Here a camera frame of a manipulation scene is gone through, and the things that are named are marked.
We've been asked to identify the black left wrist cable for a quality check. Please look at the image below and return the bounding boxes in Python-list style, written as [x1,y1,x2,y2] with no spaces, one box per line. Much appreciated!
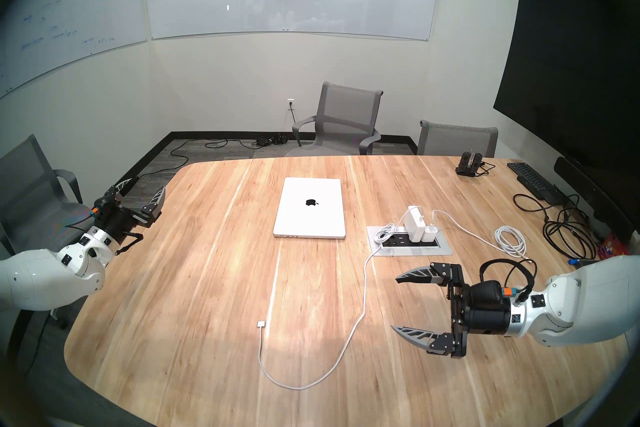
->
[64,207,101,232]

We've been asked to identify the large white power adapter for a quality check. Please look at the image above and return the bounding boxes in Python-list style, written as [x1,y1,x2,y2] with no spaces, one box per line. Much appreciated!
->
[404,205,431,240]

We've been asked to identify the black tangled table cables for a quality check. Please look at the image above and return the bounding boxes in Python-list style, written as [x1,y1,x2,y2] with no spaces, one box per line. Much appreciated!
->
[512,191,598,261]

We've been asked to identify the silver table outlet box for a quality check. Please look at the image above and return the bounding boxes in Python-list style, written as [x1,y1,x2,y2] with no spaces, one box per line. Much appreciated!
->
[366,225,453,256]

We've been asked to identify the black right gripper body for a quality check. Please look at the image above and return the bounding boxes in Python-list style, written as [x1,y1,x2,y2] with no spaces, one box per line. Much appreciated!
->
[447,264,513,358]

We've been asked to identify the grey mesh office chair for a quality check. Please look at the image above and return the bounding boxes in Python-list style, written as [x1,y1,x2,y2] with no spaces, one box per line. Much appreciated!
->
[416,120,499,157]

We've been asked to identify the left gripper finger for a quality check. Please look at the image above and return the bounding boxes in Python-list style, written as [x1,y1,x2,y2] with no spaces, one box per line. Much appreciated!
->
[110,175,140,197]
[140,185,167,227]

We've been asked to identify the black floor cable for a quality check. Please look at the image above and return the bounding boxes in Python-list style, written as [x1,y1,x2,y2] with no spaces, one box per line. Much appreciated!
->
[137,106,297,179]

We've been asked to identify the white MagSafe charging cable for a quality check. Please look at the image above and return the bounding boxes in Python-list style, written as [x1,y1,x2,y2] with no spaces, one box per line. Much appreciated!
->
[256,211,416,390]

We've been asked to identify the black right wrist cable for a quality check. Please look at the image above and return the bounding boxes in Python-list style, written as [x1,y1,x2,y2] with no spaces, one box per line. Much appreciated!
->
[479,258,539,304]

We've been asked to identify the black keyboard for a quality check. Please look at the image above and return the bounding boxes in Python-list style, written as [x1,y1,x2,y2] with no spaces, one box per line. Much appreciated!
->
[506,162,568,205]

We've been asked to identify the colourful red snack package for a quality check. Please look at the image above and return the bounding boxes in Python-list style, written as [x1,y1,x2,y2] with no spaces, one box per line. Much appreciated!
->
[597,231,634,259]

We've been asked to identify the black charging dock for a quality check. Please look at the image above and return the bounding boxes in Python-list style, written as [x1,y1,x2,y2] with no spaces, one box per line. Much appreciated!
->
[455,151,496,177]

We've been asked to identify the black soundbar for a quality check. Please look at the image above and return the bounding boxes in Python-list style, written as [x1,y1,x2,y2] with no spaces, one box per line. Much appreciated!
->
[553,156,638,241]

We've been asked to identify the black wall television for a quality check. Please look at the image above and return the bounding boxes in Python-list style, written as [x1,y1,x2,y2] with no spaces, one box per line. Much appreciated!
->
[493,0,640,186]

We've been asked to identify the grey mesh chair with armrests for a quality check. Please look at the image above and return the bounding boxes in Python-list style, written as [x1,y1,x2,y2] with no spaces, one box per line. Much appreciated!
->
[285,81,384,156]

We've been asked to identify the dark grey office chair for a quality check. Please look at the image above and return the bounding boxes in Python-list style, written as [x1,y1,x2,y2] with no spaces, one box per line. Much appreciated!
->
[0,133,96,326]

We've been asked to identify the glass whiteboard with writing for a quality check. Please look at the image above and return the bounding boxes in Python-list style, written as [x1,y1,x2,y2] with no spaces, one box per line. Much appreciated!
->
[0,0,149,99]

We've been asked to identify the silver MacBook laptop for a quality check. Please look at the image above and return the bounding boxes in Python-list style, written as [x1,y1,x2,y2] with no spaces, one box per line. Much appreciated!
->
[273,177,347,239]

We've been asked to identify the white coiled USB cable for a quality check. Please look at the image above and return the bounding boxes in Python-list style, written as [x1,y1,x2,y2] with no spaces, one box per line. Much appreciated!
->
[432,210,530,260]

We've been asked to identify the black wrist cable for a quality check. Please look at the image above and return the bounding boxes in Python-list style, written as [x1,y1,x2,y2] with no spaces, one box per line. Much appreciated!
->
[479,258,539,304]
[64,207,101,232]

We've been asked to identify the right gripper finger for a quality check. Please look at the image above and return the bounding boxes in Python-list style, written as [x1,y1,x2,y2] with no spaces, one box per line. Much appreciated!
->
[395,261,453,287]
[391,325,458,357]

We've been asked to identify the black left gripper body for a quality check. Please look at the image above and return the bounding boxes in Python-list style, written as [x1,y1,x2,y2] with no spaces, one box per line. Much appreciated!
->
[92,193,144,255]

